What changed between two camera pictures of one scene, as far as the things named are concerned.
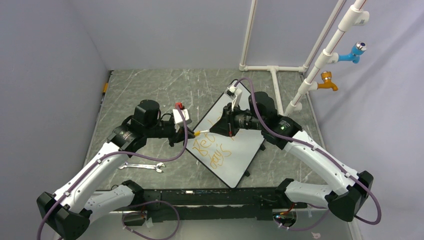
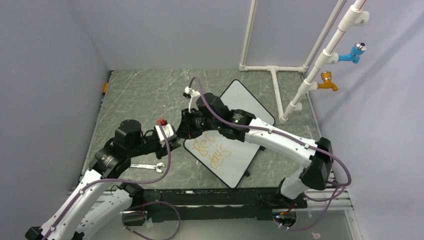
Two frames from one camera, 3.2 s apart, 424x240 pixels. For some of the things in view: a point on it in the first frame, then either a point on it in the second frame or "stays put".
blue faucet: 357,50 stays put
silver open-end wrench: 154,167 stays put
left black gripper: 176,137 -> 163,150
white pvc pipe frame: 356,16 stays put
